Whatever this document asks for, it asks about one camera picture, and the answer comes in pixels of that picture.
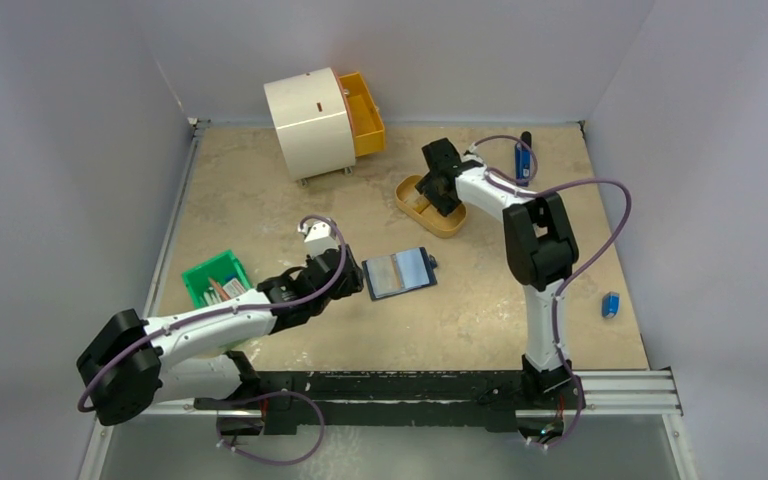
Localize cards in green bin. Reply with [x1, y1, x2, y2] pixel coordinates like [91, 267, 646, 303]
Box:
[202, 276, 248, 306]

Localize yellow open drawer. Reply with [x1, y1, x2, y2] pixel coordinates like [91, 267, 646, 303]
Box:
[338, 72, 386, 157]

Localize aluminium frame rail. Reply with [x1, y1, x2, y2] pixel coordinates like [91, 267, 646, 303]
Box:
[95, 119, 683, 419]

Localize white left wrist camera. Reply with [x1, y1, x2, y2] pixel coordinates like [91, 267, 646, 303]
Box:
[298, 220, 339, 258]

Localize small blue box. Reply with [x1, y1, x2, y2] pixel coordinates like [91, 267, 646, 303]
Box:
[601, 291, 620, 319]

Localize white cylindrical drawer cabinet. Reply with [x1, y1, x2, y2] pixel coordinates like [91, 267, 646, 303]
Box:
[263, 67, 356, 184]

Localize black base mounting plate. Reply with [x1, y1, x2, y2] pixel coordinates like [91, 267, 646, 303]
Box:
[194, 370, 585, 435]

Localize card inside orange tray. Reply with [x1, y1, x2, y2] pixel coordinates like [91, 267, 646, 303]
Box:
[404, 189, 431, 214]

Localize orange oval tray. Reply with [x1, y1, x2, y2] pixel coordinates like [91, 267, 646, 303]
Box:
[395, 175, 467, 239]

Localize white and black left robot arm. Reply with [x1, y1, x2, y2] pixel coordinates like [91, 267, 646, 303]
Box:
[76, 245, 363, 426]

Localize green plastic bin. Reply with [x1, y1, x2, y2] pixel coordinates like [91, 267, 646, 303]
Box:
[181, 250, 252, 309]

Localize blue leather card holder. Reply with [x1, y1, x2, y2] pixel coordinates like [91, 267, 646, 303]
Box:
[362, 247, 438, 301]

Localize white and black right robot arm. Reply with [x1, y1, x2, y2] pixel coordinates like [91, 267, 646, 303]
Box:
[415, 138, 584, 407]

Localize blue and black stapler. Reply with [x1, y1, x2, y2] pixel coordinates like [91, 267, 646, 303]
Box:
[514, 131, 532, 187]

